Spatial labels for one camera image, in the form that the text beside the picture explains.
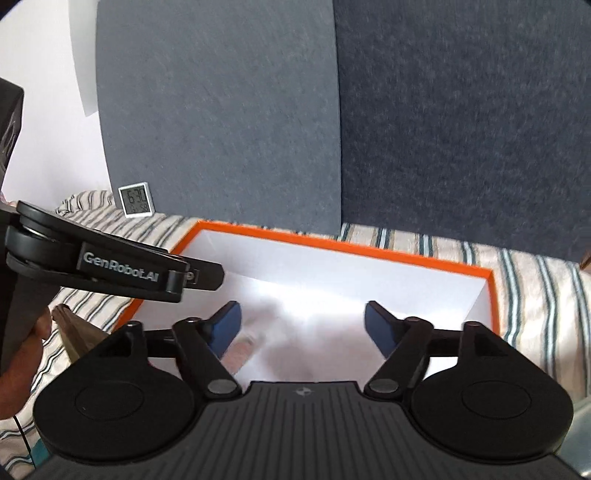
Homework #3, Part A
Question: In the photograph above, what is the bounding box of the small digital clock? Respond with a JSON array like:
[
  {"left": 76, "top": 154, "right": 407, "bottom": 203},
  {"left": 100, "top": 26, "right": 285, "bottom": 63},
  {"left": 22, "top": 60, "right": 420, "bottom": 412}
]
[{"left": 119, "top": 183, "right": 151, "bottom": 219}]

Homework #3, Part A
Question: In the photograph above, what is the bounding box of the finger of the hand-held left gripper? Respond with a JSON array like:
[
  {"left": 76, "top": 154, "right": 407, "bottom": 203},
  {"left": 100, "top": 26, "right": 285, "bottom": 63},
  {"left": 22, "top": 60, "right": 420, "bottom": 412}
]
[
  {"left": 59, "top": 213, "right": 225, "bottom": 293},
  {"left": 59, "top": 236, "right": 191, "bottom": 304}
]

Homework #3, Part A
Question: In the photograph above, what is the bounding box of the striped blanket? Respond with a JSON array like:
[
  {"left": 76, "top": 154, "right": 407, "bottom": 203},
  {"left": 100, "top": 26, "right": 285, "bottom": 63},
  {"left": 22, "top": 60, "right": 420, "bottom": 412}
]
[{"left": 0, "top": 190, "right": 591, "bottom": 480}]

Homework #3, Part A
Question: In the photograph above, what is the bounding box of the light grey cushion panel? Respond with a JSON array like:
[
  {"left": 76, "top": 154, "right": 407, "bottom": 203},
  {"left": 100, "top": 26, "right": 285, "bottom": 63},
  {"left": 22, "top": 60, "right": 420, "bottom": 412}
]
[{"left": 95, "top": 0, "right": 343, "bottom": 234}]

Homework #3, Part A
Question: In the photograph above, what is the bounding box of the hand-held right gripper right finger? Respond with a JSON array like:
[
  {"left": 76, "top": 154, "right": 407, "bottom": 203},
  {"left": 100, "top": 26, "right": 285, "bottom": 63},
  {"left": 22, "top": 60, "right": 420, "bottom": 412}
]
[{"left": 364, "top": 300, "right": 509, "bottom": 400}]

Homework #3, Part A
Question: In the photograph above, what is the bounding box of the person's left hand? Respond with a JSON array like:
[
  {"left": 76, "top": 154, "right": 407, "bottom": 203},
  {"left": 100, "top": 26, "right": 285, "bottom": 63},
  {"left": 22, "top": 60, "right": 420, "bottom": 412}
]
[{"left": 0, "top": 310, "right": 52, "bottom": 421}]

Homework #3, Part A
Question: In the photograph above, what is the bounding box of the dark handbag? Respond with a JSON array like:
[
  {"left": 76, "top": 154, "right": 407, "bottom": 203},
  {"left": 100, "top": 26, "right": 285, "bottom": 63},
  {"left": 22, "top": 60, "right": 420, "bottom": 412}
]
[{"left": 51, "top": 305, "right": 112, "bottom": 363}]

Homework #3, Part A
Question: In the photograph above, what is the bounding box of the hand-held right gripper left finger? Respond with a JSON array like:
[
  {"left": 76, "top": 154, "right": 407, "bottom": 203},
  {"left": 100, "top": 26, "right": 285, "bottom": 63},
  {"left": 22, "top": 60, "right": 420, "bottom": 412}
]
[{"left": 98, "top": 300, "right": 243, "bottom": 398}]

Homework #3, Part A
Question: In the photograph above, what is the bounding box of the orange box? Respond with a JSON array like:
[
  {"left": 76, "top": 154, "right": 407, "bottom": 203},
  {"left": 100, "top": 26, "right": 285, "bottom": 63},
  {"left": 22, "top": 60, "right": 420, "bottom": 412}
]
[{"left": 111, "top": 220, "right": 502, "bottom": 384}]

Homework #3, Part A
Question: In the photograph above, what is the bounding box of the dark grey cushion panel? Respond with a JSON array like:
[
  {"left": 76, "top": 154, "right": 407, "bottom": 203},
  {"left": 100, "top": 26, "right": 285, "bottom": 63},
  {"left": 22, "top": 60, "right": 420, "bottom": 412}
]
[{"left": 332, "top": 0, "right": 591, "bottom": 265}]

